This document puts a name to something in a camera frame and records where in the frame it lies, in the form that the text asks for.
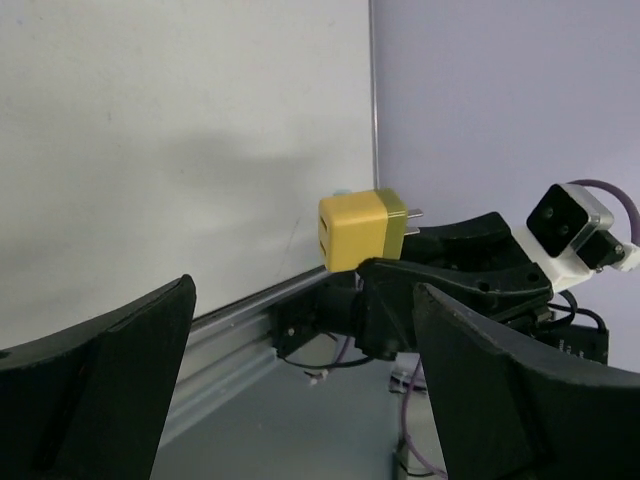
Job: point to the aluminium front rail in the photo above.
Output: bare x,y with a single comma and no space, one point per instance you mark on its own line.
227,351

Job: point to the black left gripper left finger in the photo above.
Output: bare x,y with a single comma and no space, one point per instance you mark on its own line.
91,401

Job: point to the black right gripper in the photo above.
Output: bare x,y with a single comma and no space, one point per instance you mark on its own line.
514,297

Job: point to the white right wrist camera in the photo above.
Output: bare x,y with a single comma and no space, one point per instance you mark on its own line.
568,235

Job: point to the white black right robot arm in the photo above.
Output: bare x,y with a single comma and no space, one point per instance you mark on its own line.
478,263

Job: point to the yellow plug adapter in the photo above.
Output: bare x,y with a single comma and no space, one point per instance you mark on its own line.
358,226

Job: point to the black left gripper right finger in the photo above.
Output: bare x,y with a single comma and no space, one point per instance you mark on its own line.
509,407

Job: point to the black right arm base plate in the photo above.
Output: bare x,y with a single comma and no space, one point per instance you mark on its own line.
324,308

